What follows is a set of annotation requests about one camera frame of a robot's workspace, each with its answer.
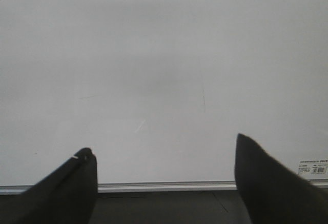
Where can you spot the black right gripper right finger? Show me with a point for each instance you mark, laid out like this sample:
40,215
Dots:
271,192

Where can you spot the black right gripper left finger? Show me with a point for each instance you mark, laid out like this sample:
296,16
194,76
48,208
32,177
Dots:
67,195

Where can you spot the dark table under whiteboard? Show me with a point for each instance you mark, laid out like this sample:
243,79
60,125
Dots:
170,207

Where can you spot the white barcode label sticker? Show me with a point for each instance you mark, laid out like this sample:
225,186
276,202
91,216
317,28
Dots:
312,167

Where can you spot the white whiteboard with aluminium frame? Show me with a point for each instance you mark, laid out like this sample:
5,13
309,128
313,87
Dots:
159,89

